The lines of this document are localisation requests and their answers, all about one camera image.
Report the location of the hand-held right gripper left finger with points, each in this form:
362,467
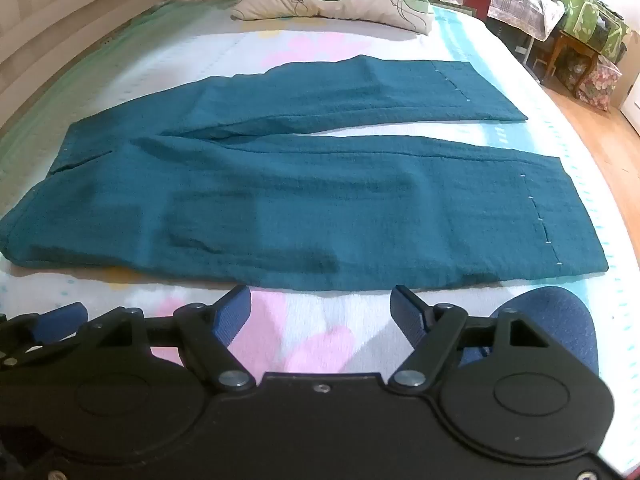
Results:
234,312

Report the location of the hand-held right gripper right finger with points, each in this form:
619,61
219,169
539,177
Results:
407,312

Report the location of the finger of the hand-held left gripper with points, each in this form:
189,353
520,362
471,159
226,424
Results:
61,314

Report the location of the teal pants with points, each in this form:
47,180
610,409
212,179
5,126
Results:
300,210

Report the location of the person's blue clothed knee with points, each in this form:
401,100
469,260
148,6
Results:
550,310

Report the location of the pastel printed bed sheet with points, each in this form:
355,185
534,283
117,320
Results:
150,60

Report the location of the wooden headboard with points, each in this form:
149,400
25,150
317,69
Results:
65,20

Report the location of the floral storage box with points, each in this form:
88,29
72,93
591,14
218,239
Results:
600,82

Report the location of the leaf print pillow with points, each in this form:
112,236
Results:
340,7

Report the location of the wooden stool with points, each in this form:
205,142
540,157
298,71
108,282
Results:
575,47

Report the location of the table with checkered cloth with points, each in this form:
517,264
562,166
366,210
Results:
525,2

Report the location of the green floral bag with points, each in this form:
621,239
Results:
592,17

